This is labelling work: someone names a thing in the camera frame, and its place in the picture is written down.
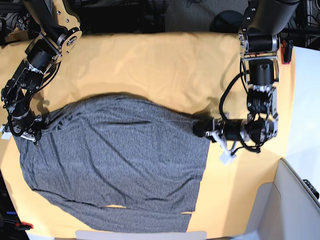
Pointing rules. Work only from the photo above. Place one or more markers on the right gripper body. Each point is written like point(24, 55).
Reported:
point(19, 125)

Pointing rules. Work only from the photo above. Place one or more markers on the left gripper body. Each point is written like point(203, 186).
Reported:
point(227, 134)

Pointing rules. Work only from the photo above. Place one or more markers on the grey long-sleeve T-shirt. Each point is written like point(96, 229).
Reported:
point(118, 163)

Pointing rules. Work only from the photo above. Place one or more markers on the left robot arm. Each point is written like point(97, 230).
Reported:
point(259, 37)

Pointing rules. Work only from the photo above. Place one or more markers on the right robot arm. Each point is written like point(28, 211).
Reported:
point(59, 31)

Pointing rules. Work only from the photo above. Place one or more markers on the yellow table cloth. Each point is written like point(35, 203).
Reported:
point(186, 72)

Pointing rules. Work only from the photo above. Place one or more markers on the red clamp left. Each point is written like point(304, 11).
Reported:
point(23, 226)

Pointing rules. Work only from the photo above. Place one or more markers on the red clamp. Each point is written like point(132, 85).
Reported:
point(286, 51)
point(23, 226)

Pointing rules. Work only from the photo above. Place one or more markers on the black remote control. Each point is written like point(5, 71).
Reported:
point(312, 188)

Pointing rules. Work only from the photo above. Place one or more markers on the red clamp right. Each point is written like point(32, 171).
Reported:
point(286, 51)

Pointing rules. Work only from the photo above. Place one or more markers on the black round base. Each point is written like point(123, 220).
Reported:
point(228, 21)

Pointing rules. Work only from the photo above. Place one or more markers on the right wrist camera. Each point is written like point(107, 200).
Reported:
point(6, 133)

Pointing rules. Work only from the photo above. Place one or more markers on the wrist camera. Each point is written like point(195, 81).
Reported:
point(6, 133)
point(227, 158)

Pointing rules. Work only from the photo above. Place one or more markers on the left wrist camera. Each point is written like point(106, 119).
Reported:
point(227, 158)

